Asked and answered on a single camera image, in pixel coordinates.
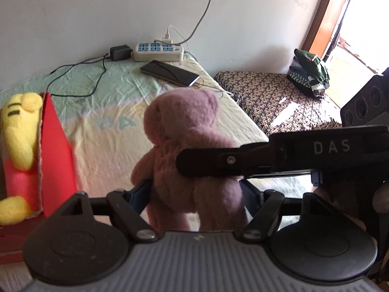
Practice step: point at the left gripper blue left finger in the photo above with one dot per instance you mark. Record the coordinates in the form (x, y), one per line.
(140, 196)

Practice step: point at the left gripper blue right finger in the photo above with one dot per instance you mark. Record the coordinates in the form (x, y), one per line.
(253, 198)

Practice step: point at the pink teddy bear plush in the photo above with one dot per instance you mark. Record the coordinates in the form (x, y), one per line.
(182, 119)

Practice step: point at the person right hand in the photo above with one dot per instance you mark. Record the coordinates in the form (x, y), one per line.
(364, 202)

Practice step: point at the red cardboard box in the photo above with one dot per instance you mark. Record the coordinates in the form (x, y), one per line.
(56, 181)

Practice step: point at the folded green clothes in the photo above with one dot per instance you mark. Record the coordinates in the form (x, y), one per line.
(309, 74)

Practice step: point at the dark floral mattress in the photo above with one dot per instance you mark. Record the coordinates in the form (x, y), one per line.
(276, 105)

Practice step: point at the patterned bed sheet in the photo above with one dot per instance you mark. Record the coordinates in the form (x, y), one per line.
(101, 109)

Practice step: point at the black smartphone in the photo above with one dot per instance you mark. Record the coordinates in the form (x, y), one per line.
(170, 73)

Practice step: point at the yellow tiger plush toy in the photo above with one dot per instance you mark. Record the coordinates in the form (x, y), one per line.
(20, 137)

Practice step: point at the white power strip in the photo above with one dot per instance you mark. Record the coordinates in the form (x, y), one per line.
(145, 52)

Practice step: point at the black power adapter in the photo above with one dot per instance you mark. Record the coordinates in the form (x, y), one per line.
(120, 53)

